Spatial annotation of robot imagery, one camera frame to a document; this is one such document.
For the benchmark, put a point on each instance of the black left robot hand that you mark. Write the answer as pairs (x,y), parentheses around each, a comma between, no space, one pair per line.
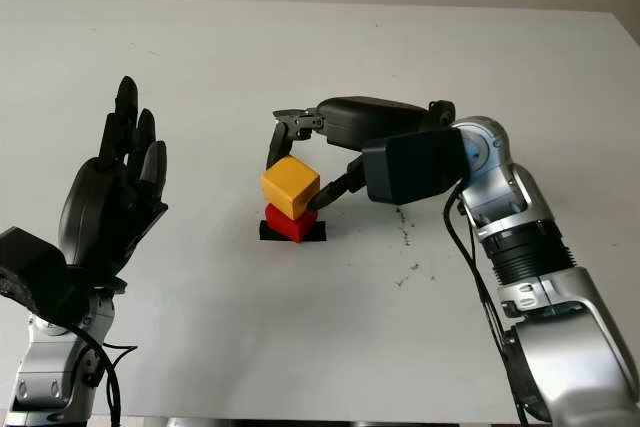
(95,207)

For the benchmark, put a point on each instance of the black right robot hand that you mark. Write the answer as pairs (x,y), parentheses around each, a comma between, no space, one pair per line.
(370,119)

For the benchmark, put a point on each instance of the yellow cube block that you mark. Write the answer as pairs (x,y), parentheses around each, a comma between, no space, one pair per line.
(285,187)

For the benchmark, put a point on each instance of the red cube block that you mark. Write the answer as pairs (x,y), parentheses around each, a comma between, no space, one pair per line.
(290,227)

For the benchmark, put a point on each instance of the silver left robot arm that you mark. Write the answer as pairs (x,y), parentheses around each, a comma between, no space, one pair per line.
(55,372)

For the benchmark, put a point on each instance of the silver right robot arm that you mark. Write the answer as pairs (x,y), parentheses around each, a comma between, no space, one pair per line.
(555,327)

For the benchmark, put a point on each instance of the black tape strip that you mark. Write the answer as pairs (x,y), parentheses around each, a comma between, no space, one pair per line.
(315,235)

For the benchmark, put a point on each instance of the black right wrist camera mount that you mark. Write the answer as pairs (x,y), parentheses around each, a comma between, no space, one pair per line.
(415,167)

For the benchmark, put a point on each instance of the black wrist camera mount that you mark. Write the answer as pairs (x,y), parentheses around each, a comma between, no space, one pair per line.
(415,167)
(35,267)

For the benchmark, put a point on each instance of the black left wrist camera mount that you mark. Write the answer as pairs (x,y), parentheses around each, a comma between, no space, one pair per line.
(35,267)

